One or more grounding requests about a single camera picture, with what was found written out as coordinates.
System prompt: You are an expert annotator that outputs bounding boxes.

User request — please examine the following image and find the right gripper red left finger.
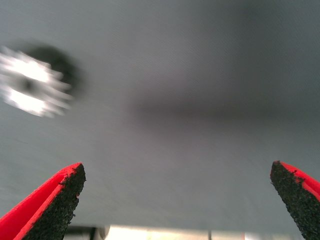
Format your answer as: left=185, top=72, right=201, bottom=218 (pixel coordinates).
left=0, top=162, right=87, bottom=240

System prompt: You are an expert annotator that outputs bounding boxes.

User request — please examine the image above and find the dark grey table cloth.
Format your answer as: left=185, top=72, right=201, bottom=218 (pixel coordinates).
left=0, top=0, right=320, bottom=231

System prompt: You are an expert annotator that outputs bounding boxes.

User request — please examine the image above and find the small steel gear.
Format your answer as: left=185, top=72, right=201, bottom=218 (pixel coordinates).
left=0, top=45, right=75, bottom=118

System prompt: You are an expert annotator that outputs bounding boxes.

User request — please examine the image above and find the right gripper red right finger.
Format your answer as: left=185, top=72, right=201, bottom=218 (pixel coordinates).
left=269, top=160, right=320, bottom=240

